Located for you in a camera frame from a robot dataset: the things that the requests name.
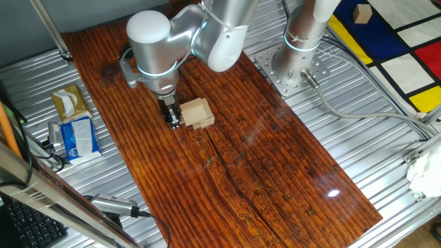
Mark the silver aluminium frame bar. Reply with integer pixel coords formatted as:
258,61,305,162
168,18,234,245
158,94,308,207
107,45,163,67
0,137,142,248
29,0,74,63

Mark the colourful Mondrian pattern cloth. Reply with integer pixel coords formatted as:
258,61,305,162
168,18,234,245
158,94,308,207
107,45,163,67
327,0,441,114

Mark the white crumpled cloth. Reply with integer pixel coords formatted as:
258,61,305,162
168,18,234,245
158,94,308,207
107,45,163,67
405,143,441,200

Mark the blue tissue pack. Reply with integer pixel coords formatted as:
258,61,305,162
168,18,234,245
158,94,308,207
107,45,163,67
60,116,103,166

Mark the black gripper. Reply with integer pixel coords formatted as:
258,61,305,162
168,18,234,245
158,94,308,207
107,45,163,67
156,93,183,130

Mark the grey cable with metal connector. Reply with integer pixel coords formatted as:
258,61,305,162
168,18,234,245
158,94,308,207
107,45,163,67
300,68,437,138

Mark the gold tissue pack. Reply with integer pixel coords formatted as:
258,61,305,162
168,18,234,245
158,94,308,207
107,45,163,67
50,83,93,124

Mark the light grey camera mount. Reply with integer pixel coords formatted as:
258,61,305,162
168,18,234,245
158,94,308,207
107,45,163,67
119,46,143,90

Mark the brown wooden board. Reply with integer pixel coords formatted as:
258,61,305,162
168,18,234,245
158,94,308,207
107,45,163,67
61,1,384,248

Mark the orange stick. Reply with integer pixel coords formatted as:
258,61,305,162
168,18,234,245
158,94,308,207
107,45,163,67
0,101,22,159

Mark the small wooden cube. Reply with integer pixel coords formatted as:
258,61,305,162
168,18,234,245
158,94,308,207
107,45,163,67
352,3,373,25

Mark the wooden Jenga block tower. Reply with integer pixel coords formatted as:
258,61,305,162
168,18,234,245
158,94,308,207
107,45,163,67
178,97,216,131

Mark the light grey adapter box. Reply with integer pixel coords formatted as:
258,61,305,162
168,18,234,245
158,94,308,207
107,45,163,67
47,121,63,145

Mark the black depth camera cable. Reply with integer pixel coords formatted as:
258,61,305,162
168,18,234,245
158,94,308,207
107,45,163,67
137,209,172,248

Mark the black tangled cable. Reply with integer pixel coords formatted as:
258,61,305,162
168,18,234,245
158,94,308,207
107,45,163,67
34,139,67,174

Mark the silver depth camera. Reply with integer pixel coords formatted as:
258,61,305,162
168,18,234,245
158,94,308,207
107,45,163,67
90,193,141,218

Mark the silver corner bracket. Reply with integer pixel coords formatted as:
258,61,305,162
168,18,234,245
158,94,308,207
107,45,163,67
402,150,422,165

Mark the silver perforated mounting plate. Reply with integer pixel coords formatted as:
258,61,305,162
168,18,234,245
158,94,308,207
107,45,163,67
254,43,331,99

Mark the black keyboard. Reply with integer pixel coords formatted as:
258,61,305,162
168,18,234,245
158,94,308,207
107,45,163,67
0,194,69,248

